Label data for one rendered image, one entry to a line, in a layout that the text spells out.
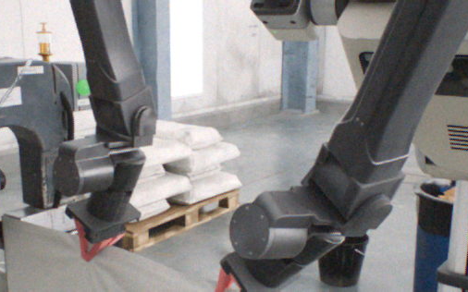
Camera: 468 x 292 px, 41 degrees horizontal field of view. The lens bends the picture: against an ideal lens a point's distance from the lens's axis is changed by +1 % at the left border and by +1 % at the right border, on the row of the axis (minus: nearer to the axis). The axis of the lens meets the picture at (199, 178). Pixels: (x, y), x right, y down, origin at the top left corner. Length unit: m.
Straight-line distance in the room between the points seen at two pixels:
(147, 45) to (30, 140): 5.89
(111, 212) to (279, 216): 0.36
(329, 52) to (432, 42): 9.11
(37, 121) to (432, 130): 0.68
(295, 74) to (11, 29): 4.93
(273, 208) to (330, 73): 9.06
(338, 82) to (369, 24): 8.58
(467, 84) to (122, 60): 0.51
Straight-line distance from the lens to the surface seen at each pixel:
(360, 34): 1.02
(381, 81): 0.56
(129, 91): 0.82
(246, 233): 0.62
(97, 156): 0.82
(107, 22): 0.80
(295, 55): 9.63
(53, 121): 1.16
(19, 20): 6.08
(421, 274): 3.08
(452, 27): 0.54
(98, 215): 0.90
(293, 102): 9.69
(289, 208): 0.61
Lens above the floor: 1.41
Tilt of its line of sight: 15 degrees down
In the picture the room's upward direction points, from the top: straight up
